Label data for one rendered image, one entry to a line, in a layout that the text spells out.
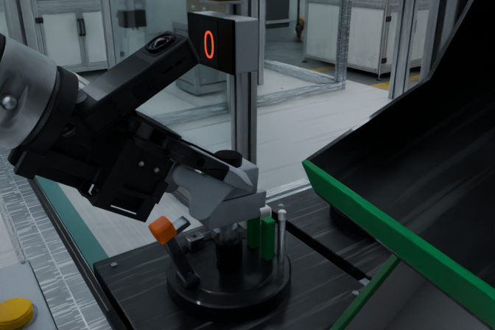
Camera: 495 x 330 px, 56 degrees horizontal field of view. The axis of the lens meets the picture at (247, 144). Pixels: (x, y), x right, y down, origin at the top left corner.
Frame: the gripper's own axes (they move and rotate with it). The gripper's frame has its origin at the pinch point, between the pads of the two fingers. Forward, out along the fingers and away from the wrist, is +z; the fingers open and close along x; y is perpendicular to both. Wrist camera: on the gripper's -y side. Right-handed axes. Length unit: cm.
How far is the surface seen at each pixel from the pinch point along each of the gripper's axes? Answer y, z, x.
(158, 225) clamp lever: 8.0, -5.0, 0.3
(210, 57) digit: -11.3, 2.4, -18.7
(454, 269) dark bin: -2.5, -13.9, 30.3
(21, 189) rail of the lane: 21.0, -4.5, -39.8
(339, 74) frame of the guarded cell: -42, 92, -83
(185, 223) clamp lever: 6.8, -2.6, 0.7
